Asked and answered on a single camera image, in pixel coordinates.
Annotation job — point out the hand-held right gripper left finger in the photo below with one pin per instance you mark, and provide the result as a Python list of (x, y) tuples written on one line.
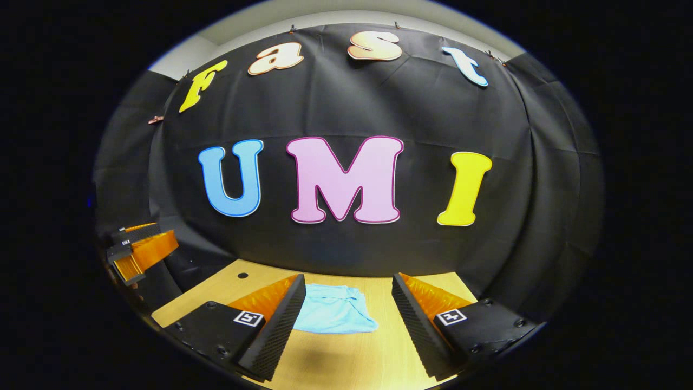
[(277, 325)]

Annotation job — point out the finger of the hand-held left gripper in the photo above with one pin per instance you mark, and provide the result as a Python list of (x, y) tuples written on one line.
[(146, 250), (138, 233)]

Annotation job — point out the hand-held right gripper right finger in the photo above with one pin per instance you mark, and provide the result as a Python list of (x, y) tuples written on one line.
[(414, 325)]

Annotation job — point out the light blue T-shirt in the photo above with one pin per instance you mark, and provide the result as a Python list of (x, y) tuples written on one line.
[(335, 311)]

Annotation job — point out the black backdrop cloth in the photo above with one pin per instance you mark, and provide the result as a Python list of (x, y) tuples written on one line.
[(379, 108)]

